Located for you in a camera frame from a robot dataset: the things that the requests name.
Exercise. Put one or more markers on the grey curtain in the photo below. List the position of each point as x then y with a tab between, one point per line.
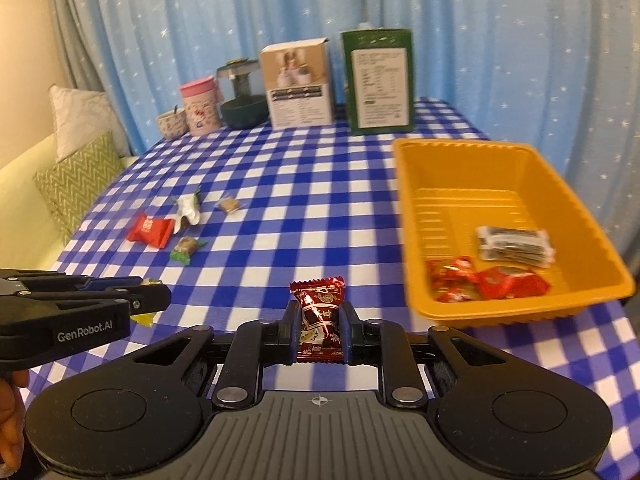
80	25

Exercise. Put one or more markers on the floral mug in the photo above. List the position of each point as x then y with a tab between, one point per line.
171	126

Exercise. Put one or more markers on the white green snack wrapper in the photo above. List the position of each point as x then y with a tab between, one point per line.
187	210

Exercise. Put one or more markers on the green brown candy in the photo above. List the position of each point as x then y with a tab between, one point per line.
187	247

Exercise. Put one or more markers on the yellow candy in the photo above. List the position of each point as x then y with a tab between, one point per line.
145	319

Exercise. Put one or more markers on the clear packet of black snack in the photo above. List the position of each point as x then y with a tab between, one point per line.
515	245

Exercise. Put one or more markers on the dark red candy packet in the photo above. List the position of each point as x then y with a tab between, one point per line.
320	310

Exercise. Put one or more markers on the white product box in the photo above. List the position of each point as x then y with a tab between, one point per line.
300	85

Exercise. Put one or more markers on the dark glass jar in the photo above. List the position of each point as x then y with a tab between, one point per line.
245	107

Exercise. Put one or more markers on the small red candy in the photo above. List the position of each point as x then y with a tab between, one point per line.
452	291
452	267

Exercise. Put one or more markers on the blue white checked tablecloth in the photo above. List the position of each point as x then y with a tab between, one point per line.
310	200

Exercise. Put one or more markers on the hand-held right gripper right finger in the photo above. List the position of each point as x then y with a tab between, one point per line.
351	335

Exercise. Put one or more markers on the white quilted pillow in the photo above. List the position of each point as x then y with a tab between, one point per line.
82	120

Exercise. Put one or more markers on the green carton box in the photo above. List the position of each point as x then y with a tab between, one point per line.
380	85

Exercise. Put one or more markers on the large red snack packet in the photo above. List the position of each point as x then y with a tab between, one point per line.
512	282

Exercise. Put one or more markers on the blue star curtain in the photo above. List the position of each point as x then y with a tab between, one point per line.
215	20
500	35

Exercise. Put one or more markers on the cream sofa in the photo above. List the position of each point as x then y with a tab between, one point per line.
30	180

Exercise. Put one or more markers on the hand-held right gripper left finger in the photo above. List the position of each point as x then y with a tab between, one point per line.
294	332

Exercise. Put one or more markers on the red packet with white squares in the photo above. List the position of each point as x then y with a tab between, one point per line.
150	230

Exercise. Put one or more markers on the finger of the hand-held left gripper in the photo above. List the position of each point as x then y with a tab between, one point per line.
100	282
150	300

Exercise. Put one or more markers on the green zigzag pillow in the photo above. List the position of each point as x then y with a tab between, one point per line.
80	180

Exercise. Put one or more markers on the person's left hand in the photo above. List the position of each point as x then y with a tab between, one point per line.
10	425

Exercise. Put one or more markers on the yellow plastic tray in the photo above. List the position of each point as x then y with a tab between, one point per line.
470	195

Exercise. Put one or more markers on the pink cartoon tumbler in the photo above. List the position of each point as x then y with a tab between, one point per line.
201	110

